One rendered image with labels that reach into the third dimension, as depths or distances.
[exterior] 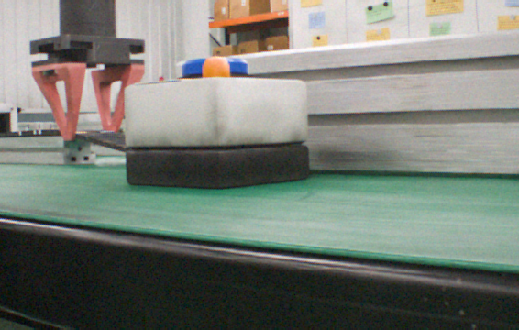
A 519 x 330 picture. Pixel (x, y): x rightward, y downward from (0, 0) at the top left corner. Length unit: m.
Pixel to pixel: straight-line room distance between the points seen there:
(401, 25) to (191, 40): 5.18
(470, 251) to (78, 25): 0.60
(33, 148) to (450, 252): 0.68
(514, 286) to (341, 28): 3.91
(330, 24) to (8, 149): 3.34
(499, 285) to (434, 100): 0.30
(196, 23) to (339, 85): 8.40
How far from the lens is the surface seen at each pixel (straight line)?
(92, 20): 0.76
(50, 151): 0.81
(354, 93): 0.50
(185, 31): 9.09
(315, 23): 4.18
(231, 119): 0.42
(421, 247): 0.21
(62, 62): 0.75
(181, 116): 0.43
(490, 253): 0.20
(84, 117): 4.27
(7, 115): 1.61
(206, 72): 0.42
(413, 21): 3.84
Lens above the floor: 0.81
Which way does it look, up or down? 3 degrees down
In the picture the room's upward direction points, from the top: 2 degrees counter-clockwise
